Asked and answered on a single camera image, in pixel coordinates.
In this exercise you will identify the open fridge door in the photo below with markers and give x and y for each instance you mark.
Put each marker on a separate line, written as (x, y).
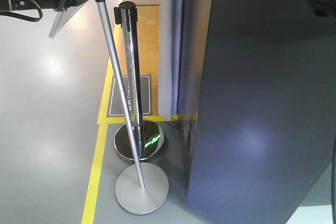
(266, 117)

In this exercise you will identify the grey floor sign mat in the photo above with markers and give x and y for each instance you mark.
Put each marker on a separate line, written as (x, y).
(115, 103)

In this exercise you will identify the yellow floor tape line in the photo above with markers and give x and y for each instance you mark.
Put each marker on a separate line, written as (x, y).
(171, 158)

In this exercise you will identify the silver sign stand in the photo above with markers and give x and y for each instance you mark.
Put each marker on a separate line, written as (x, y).
(141, 188)

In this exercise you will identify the chrome stanchion post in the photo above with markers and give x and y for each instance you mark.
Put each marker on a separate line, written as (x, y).
(149, 135)

